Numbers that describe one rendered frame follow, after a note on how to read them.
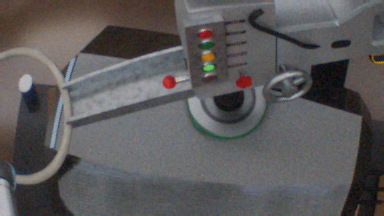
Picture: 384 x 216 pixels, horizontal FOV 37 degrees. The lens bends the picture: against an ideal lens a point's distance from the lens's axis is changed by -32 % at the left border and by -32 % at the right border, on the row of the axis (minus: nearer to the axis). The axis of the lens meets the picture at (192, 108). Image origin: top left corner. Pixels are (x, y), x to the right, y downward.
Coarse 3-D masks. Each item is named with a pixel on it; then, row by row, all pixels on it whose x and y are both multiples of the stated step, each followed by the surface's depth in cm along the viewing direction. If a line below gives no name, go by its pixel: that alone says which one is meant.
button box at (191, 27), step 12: (192, 24) 151; (204, 24) 151; (216, 24) 152; (192, 36) 155; (216, 36) 157; (192, 48) 160; (216, 48) 162; (192, 60) 164; (216, 60) 167; (192, 72) 169; (204, 72) 171; (216, 72) 172; (192, 84) 174; (204, 84) 176
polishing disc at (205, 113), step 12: (252, 96) 215; (192, 108) 214; (204, 108) 214; (216, 108) 214; (240, 108) 213; (252, 108) 213; (264, 108) 213; (204, 120) 213; (216, 120) 212; (228, 120) 212; (240, 120) 212; (252, 120) 212; (216, 132) 211; (228, 132) 211; (240, 132) 211
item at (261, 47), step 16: (176, 0) 172; (192, 0) 150; (208, 0) 150; (224, 0) 150; (240, 0) 150; (256, 0) 150; (272, 0) 150; (176, 16) 187; (192, 16) 150; (224, 16) 153; (240, 16) 154; (272, 16) 155; (256, 32) 161; (240, 48) 167; (256, 48) 168; (272, 48) 170; (256, 64) 176; (272, 64) 177; (256, 80) 183; (208, 96) 185
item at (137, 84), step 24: (96, 72) 196; (120, 72) 199; (144, 72) 199; (168, 72) 199; (72, 96) 199; (96, 96) 198; (120, 96) 197; (144, 96) 192; (168, 96) 192; (192, 96) 195; (72, 120) 191; (96, 120) 195
